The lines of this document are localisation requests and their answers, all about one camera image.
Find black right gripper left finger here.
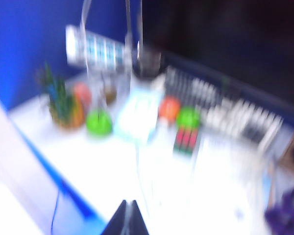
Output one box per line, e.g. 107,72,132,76
101,199,128,235

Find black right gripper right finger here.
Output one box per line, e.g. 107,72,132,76
127,199,150,235

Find Rubik's cube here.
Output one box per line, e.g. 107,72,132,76
172,126,200,157

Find large green apple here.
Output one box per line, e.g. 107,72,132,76
85,109,113,136

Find light blue wet wipes pack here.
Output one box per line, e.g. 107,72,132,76
114,87,164,144

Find clear plastic document bag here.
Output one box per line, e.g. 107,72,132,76
193,137,277,221

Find small green apple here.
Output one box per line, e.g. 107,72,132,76
176,106,201,129

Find orange fruit beside keyboard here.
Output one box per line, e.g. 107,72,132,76
158,95,181,120

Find artificial pineapple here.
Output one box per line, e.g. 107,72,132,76
35,62,85,129

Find orange fruit in glass bowl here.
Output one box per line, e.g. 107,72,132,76
72,82,93,108

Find clear plastic measuring cup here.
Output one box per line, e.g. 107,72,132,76
101,70,133,103

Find white and grey keyboard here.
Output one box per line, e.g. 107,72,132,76
161,66,285,150

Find brown cardboard sheet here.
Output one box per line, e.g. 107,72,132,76
275,127,294,169

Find white power strip blue sockets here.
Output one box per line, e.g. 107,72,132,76
65,24,133,71

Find black AOC computer monitor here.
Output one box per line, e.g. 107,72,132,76
137,0,294,123

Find purple cloth strap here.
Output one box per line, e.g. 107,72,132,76
263,188,294,235

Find white power strip cord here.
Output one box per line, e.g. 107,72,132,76
79,0,93,40

